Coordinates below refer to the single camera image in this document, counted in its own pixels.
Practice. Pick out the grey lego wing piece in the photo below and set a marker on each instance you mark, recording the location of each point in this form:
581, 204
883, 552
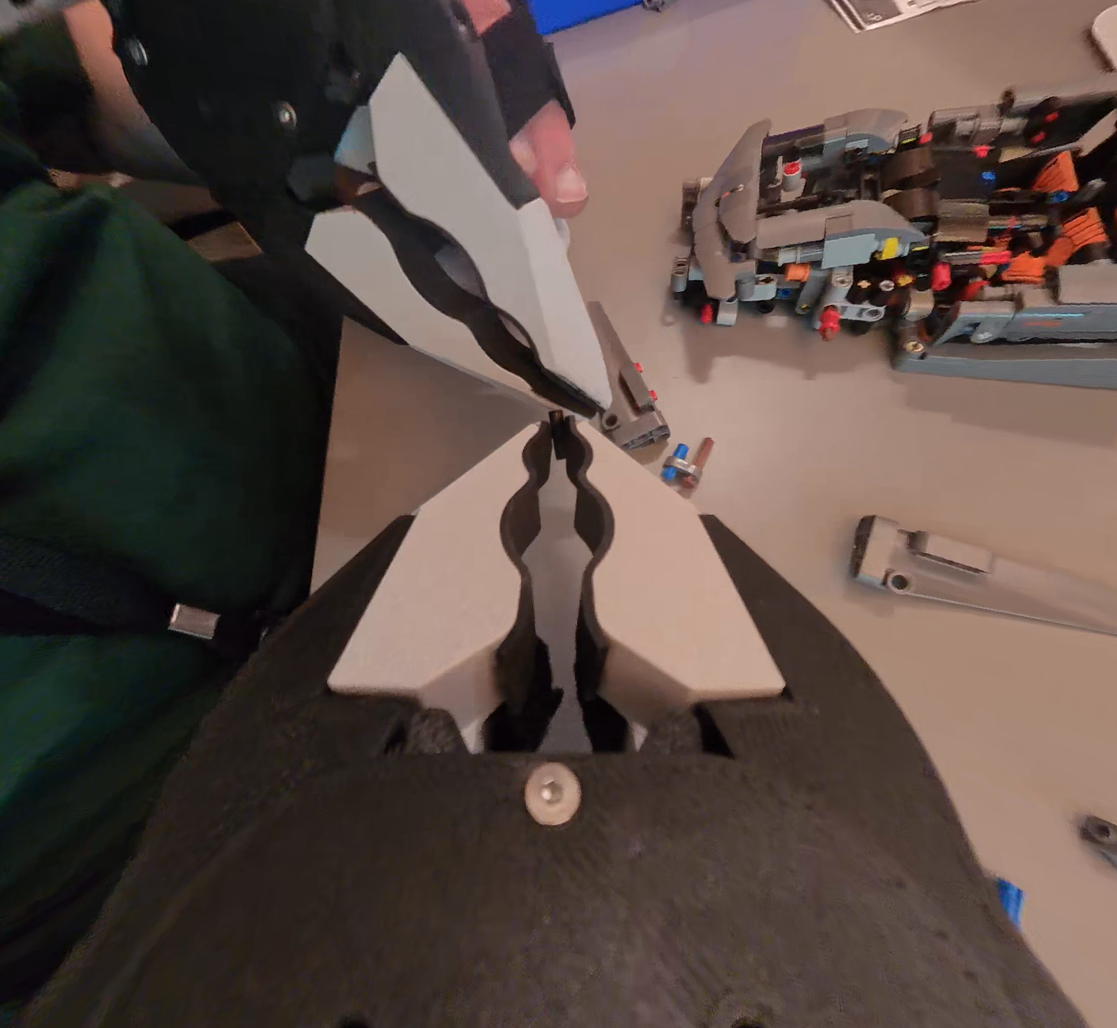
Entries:
633, 400

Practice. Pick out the person's left hand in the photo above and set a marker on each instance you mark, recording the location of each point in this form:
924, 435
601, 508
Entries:
554, 164

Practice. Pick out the grey black lego spaceship model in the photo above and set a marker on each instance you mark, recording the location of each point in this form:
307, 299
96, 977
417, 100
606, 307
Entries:
916, 260

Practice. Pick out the grey lego wing dark connector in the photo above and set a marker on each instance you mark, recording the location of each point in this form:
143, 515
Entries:
986, 583

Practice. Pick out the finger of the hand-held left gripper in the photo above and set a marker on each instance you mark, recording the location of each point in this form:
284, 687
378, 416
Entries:
471, 199
375, 286

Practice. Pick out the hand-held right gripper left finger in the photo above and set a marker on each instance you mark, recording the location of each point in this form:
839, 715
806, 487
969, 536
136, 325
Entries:
428, 600

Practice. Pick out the silver book stand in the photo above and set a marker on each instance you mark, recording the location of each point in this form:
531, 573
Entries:
1106, 37

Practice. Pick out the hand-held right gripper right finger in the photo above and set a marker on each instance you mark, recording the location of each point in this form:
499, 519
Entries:
689, 600

